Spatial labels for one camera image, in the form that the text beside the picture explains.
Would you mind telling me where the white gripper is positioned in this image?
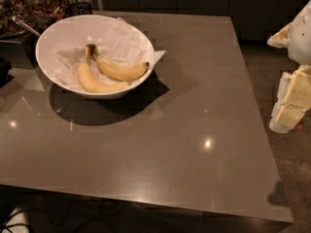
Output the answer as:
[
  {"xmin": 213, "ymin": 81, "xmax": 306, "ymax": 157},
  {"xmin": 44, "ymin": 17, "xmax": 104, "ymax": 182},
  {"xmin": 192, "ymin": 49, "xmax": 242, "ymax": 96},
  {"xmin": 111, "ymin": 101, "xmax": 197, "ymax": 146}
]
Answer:
[{"xmin": 267, "ymin": 0, "xmax": 311, "ymax": 134}]

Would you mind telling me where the yellow banana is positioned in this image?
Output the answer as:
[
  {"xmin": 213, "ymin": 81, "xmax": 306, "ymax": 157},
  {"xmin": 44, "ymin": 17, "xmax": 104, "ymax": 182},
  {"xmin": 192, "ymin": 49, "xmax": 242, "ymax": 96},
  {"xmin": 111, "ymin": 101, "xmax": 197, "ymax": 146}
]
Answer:
[
  {"xmin": 77, "ymin": 45, "xmax": 129, "ymax": 93},
  {"xmin": 89, "ymin": 45, "xmax": 149, "ymax": 82}
]

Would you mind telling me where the glass snack bowl right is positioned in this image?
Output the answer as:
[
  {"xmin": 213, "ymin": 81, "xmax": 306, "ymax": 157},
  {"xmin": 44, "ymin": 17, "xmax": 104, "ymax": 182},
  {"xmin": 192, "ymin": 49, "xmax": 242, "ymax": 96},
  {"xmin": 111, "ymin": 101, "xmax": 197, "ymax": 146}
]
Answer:
[{"xmin": 29, "ymin": 0, "xmax": 69, "ymax": 21}]

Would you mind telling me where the glass snack bowl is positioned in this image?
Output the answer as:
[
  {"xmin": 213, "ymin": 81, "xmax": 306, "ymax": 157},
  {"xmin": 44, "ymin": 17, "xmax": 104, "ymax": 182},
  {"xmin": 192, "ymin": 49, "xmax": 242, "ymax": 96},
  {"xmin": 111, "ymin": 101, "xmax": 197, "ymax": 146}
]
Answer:
[
  {"xmin": 0, "ymin": 0, "xmax": 37, "ymax": 39},
  {"xmin": 29, "ymin": 0, "xmax": 69, "ymax": 21}
]

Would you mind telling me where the glass snack bowl left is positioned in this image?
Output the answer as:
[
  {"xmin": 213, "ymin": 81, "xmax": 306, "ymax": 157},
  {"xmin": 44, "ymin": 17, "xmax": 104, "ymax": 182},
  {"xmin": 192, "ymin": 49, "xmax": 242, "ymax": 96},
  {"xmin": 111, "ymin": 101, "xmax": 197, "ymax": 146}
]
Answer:
[{"xmin": 0, "ymin": 0, "xmax": 37, "ymax": 39}]

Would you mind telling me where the white paper liner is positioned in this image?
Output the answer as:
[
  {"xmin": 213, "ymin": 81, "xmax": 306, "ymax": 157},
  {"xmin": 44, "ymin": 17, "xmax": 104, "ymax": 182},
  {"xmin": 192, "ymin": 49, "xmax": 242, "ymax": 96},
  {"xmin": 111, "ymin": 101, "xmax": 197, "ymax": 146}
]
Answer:
[{"xmin": 52, "ymin": 16, "xmax": 163, "ymax": 95}]

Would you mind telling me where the metal serving spoon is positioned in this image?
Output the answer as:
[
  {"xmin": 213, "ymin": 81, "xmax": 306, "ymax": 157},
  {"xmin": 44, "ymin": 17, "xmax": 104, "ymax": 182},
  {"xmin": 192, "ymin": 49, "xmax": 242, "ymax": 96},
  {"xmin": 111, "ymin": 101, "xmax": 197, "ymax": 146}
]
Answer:
[{"xmin": 12, "ymin": 16, "xmax": 41, "ymax": 37}]

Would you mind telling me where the black wire basket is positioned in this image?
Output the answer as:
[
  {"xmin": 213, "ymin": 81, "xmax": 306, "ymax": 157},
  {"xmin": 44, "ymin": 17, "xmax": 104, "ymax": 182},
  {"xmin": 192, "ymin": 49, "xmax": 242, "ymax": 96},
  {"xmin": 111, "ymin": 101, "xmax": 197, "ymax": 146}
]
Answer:
[{"xmin": 69, "ymin": 2, "xmax": 92, "ymax": 17}]

